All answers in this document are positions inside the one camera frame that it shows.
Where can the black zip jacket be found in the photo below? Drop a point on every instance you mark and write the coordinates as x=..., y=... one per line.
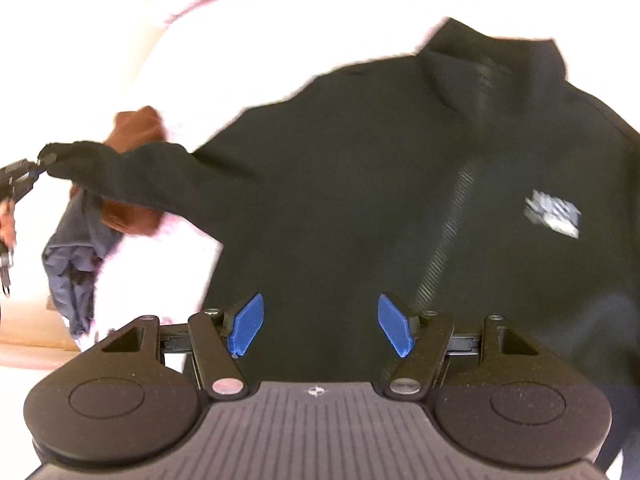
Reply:
x=350, y=200

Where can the white bed sheet pink stripe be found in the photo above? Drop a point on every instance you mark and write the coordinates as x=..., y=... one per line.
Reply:
x=280, y=25

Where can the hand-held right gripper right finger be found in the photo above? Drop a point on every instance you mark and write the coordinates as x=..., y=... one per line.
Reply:
x=395, y=329

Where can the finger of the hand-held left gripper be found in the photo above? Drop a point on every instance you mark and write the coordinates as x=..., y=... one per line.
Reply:
x=24, y=174

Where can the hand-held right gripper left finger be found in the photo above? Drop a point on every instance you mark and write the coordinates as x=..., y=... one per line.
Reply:
x=247, y=329

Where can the person's left hand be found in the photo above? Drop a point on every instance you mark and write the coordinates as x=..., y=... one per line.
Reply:
x=6, y=222

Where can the brown cloth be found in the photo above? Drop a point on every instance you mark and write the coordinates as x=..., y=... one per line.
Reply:
x=136, y=127

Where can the blue-grey cloth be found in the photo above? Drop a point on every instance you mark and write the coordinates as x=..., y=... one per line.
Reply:
x=75, y=260

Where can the beige cardboard box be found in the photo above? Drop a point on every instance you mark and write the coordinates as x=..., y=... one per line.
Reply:
x=30, y=340

